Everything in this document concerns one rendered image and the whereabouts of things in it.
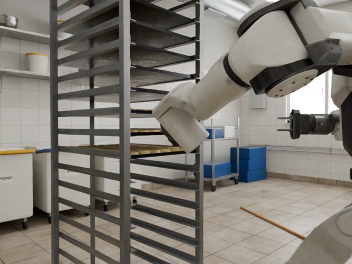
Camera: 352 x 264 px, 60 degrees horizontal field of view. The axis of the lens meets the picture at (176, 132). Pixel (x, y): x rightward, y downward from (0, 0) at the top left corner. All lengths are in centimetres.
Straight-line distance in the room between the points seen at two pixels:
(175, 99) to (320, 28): 27
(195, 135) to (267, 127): 561
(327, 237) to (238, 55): 61
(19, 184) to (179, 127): 268
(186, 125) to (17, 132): 331
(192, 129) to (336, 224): 48
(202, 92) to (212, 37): 552
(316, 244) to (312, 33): 64
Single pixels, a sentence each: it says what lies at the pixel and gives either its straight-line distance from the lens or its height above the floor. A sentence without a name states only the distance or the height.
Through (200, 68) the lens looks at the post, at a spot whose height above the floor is 127.
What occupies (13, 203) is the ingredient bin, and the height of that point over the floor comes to 28.
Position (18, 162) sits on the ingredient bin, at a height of 65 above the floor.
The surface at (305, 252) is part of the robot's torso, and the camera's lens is 101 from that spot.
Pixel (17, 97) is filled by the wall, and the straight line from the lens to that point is 386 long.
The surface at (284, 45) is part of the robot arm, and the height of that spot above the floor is 110.
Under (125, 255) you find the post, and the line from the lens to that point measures 127.
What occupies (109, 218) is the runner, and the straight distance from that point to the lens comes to 136.
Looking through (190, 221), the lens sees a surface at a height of 51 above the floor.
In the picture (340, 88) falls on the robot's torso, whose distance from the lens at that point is 83.
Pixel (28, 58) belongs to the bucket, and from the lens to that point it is 375.
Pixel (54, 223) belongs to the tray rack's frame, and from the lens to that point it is 177.
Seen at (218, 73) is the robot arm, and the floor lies 107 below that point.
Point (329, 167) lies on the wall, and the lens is 578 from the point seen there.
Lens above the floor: 99
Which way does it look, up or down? 1 degrees down
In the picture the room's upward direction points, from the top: straight up
